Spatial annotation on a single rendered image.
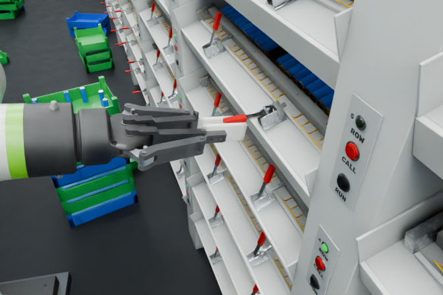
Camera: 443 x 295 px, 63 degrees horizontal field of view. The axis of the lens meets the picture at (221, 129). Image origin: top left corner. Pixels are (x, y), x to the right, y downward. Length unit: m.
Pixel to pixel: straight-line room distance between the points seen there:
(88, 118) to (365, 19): 0.33
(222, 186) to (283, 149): 0.48
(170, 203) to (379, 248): 1.36
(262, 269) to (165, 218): 0.88
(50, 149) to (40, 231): 1.32
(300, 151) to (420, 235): 0.19
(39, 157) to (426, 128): 0.39
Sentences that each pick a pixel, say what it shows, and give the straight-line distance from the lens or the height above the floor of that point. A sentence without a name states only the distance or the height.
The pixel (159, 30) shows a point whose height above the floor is 0.75.
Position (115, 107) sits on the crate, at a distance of 1.41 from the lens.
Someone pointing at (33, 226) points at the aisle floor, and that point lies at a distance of 1.80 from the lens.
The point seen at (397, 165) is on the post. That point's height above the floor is 1.06.
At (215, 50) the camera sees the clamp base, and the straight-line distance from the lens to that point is 0.78.
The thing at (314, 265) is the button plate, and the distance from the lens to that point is 0.53.
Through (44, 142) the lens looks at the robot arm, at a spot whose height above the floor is 1.01.
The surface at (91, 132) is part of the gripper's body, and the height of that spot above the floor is 1.00.
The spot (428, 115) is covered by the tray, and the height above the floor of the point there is 1.12.
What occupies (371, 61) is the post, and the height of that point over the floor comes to 1.13.
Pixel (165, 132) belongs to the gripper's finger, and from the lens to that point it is 0.50.
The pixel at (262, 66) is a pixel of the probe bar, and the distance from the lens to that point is 0.67.
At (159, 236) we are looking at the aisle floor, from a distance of 1.60.
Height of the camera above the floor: 1.27
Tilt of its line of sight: 37 degrees down
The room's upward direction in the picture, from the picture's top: straight up
